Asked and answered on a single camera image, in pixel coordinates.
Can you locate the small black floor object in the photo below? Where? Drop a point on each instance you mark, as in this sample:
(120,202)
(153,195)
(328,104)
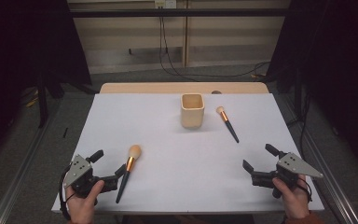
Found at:
(65,132)

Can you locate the dark round table grommet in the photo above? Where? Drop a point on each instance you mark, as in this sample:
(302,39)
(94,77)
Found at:
(216,92)

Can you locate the person's left hand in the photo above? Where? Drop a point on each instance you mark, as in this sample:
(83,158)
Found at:
(81,207)

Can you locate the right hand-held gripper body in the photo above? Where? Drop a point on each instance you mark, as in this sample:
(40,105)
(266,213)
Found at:
(292,164)

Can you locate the person's right hand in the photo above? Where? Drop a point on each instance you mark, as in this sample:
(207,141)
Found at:
(295,200)

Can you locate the black curtain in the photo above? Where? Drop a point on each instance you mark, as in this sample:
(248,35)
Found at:
(338,62)
(24,46)

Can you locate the small makeup brush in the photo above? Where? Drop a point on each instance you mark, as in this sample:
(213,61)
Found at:
(230,126)

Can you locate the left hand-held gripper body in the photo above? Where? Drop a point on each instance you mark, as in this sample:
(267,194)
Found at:
(78,169)

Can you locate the large makeup brush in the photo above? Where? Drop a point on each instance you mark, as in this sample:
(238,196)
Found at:
(130,163)

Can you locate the white wall outlet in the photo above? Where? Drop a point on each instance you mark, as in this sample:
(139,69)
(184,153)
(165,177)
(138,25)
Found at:
(165,3)

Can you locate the white table cover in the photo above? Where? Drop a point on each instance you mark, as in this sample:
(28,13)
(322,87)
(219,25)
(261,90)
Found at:
(167,161)

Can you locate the aluminium floor rail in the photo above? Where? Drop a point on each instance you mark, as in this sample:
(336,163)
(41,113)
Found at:
(15,183)
(332,183)

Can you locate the beige square cup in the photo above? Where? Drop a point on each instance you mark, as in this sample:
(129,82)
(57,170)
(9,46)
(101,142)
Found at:
(192,119)

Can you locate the black horizontal bar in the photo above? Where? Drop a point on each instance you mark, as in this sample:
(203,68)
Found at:
(180,12)

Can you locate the vertical wooden wall post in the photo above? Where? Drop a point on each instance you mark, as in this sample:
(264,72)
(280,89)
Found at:
(185,34)

